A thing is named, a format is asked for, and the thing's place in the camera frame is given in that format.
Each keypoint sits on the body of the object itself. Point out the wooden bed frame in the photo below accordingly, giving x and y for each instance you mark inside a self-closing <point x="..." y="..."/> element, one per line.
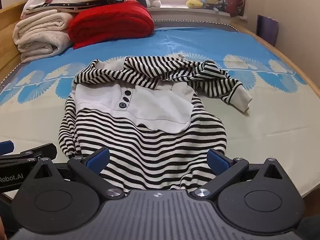
<point x="7" y="30"/>

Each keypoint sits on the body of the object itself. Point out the blue patterned bed sheet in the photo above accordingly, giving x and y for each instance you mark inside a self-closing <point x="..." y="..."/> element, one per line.
<point x="175" y="42"/>

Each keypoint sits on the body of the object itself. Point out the dark studded belt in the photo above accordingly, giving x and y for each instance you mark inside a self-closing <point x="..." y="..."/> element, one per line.
<point x="82" y="4"/>

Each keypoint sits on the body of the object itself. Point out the white windowsill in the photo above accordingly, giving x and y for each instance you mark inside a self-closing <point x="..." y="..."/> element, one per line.
<point x="175" y="8"/>

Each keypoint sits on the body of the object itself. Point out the grey trimmed bed cover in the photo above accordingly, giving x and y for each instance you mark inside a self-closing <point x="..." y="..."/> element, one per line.
<point x="195" y="21"/>

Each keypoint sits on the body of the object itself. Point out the dark red cushion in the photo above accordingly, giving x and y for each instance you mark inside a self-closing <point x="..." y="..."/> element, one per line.
<point x="235" y="0"/>

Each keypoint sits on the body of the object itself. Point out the red folded blanket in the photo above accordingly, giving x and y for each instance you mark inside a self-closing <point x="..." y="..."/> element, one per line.
<point x="112" y="22"/>

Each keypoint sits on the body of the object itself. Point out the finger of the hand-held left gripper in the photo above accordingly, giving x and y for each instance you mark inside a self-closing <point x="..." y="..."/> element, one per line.
<point x="37" y="151"/>
<point x="6" y="147"/>

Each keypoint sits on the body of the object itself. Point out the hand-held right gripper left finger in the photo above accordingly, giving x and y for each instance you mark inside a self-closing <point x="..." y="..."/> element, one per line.
<point x="98" y="160"/>

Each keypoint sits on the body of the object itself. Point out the cream folded blanket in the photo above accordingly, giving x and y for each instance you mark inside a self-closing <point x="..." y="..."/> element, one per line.
<point x="40" y="35"/>

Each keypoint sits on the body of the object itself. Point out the black white striped shirt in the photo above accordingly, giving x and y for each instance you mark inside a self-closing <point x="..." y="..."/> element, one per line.
<point x="150" y="130"/>

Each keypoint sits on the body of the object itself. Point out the purple board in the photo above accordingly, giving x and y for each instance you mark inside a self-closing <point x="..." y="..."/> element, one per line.
<point x="267" y="28"/>

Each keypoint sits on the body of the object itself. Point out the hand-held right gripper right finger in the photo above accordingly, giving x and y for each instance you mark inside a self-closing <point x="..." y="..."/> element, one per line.
<point x="219" y="162"/>

